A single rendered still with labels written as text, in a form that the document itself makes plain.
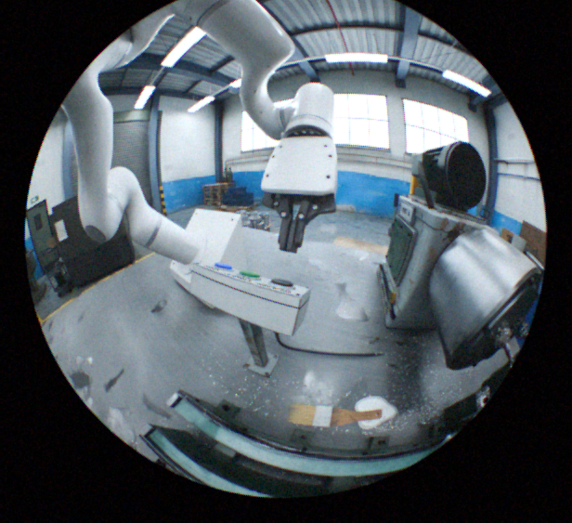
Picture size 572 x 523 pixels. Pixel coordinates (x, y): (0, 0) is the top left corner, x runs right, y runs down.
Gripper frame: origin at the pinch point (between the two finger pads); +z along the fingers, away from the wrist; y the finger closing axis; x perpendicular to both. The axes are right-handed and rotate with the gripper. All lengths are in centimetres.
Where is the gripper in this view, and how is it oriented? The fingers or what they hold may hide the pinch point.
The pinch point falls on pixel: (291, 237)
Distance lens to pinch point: 20.9
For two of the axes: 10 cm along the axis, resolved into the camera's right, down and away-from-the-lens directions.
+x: 3.0, 1.8, 9.4
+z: -1.9, 9.7, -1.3
